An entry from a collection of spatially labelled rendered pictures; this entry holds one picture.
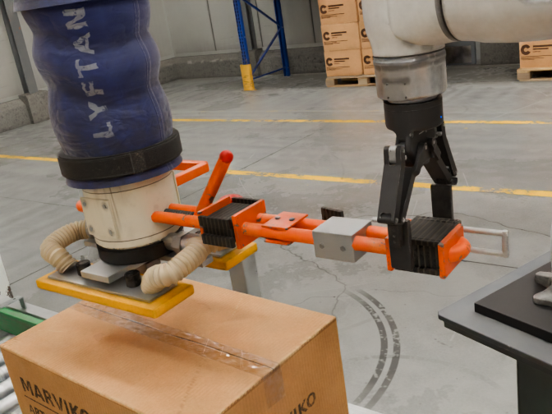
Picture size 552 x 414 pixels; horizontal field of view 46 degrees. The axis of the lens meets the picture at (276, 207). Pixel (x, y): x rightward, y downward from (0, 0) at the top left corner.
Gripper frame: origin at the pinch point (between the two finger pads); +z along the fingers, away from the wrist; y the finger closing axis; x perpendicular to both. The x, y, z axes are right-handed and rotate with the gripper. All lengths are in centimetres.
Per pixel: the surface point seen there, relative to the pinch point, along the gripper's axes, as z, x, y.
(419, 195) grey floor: 121, -158, -318
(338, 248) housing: 1.1, -11.8, 3.9
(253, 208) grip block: -2.1, -30.1, 0.3
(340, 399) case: 45, -28, -14
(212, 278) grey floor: 121, -217, -163
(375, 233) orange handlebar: 0.0, -7.7, -0.3
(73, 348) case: 27, -71, 15
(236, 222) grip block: -1.5, -30.0, 5.1
